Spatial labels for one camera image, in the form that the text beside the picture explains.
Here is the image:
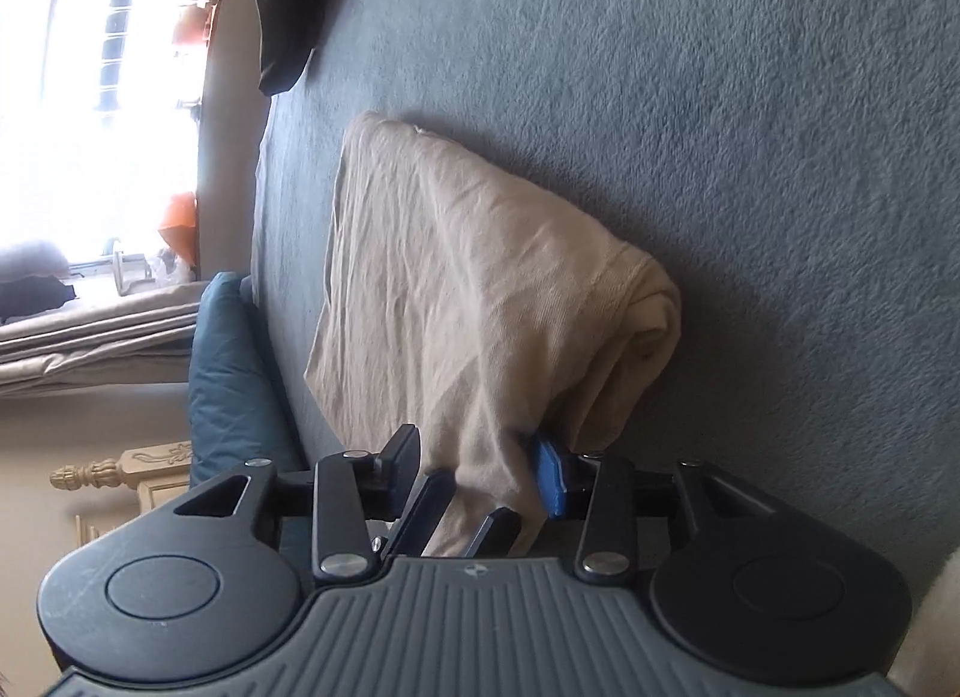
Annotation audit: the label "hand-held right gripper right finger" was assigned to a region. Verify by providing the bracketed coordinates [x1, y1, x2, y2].
[526, 436, 775, 583]

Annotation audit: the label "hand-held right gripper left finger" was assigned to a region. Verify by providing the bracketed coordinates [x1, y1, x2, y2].
[172, 424, 421, 588]

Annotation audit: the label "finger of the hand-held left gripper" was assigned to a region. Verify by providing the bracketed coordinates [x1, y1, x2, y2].
[463, 507, 523, 559]
[381, 470, 456, 563]

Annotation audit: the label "beige pants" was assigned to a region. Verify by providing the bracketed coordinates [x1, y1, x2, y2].
[303, 109, 684, 561]

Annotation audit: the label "teal pillow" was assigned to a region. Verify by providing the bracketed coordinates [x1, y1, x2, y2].
[187, 271, 309, 489]

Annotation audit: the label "cream carved headboard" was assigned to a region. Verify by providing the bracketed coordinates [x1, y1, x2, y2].
[48, 442, 200, 557]

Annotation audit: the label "curtain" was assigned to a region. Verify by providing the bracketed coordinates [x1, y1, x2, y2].
[0, 280, 220, 399]

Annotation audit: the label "orange bag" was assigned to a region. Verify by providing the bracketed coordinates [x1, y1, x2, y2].
[157, 190, 198, 271]

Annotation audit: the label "grey bed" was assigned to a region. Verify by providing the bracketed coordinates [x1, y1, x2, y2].
[251, 0, 960, 593]

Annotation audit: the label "dark navy garment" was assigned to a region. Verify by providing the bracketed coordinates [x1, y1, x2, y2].
[250, 0, 355, 98]

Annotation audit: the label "terracotta pot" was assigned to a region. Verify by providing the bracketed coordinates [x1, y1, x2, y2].
[172, 5, 208, 50]

